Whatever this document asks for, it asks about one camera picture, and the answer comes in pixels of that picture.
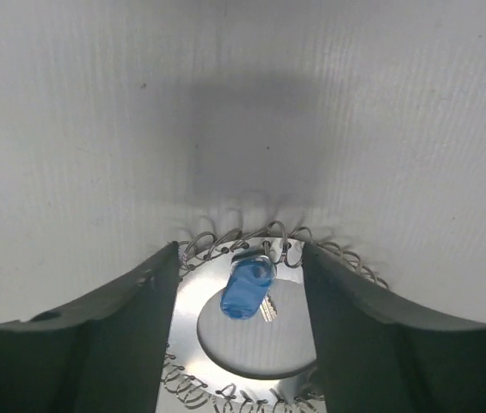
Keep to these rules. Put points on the key with solid blue tag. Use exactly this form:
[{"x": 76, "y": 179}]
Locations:
[{"x": 247, "y": 290}]

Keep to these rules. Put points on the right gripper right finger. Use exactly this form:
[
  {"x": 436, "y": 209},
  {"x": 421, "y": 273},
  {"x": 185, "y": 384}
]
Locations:
[{"x": 379, "y": 352}]

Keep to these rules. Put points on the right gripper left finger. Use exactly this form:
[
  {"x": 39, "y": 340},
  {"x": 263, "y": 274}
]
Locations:
[{"x": 102, "y": 352}]

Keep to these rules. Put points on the metal disc keyring holder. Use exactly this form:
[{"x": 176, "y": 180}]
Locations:
[{"x": 227, "y": 365}]

